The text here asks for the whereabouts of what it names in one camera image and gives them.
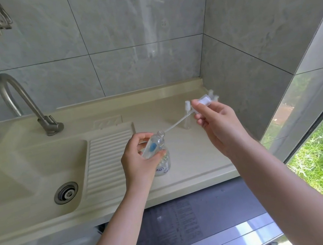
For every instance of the person's left hand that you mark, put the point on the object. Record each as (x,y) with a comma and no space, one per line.
(136,169)

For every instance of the person's right hand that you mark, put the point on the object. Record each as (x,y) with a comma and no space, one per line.
(225,130)

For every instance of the clear hand sanitizer pump bottle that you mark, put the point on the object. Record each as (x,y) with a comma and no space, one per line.
(163,165)

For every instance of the small clear bottle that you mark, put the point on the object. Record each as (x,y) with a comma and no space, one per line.
(155,145)
(188,123)

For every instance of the white spray cap with tube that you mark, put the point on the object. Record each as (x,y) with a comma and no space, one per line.
(211,92)
(204,100)
(216,98)

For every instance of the person's right forearm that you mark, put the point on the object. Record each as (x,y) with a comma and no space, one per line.
(286,199)

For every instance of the person's left forearm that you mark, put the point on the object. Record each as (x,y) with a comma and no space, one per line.
(115,241)

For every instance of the steel sink drain strainer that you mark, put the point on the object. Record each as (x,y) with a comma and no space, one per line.
(66,193)

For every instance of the grey washing machine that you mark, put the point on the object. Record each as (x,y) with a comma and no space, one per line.
(206,210)

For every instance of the glass window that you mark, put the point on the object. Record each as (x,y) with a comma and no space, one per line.
(318,149)

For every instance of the cream sink with washboard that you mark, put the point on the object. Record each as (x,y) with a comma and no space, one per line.
(20,164)

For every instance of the curved steel faucet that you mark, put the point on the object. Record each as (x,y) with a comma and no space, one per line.
(26,101)

